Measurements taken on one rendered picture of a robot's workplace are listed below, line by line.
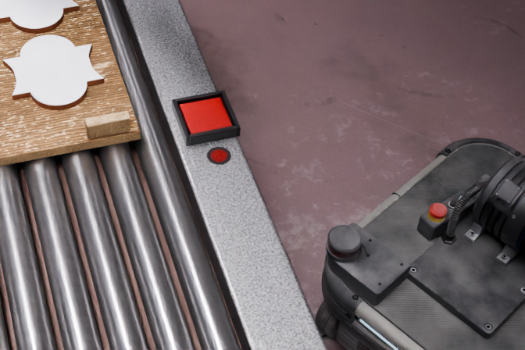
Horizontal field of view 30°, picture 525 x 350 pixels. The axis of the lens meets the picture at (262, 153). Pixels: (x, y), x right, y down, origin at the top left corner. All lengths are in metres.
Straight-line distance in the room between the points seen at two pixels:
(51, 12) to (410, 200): 1.02
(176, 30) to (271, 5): 1.54
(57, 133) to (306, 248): 1.17
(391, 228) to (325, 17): 1.03
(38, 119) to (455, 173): 1.19
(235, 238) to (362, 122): 1.50
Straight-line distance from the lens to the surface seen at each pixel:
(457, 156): 2.31
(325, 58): 2.85
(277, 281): 1.18
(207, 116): 1.34
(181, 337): 1.13
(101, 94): 1.36
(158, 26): 1.49
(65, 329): 1.15
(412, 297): 2.03
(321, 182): 2.51
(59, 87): 1.36
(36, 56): 1.41
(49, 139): 1.31
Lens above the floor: 1.88
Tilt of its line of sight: 47 degrees down
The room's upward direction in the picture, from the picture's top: 6 degrees clockwise
